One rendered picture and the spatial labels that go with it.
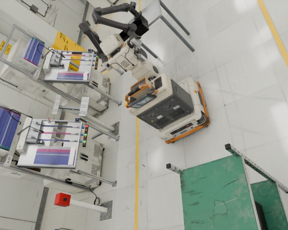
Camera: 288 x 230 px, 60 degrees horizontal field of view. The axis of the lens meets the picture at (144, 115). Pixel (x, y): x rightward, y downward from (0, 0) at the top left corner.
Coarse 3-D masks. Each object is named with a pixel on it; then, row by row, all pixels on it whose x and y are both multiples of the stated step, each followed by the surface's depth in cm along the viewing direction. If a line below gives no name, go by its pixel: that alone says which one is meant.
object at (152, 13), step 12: (156, 0) 340; (144, 12) 349; (156, 12) 325; (168, 12) 359; (168, 24) 328; (180, 24) 375; (180, 36) 344; (144, 48) 407; (192, 48) 362; (144, 60) 377
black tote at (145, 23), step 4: (144, 20) 278; (136, 24) 287; (140, 24) 288; (144, 24) 273; (140, 28) 273; (144, 28) 273; (148, 28) 276; (124, 32) 295; (136, 32) 277; (140, 32) 277; (144, 32) 278; (124, 36) 299; (128, 36) 280; (124, 40) 284; (128, 40) 285
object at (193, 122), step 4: (192, 120) 275; (184, 124) 281; (188, 124) 281; (192, 124) 281; (176, 128) 287; (180, 128) 286; (184, 128) 287; (168, 132) 293; (172, 132) 292; (176, 132) 293
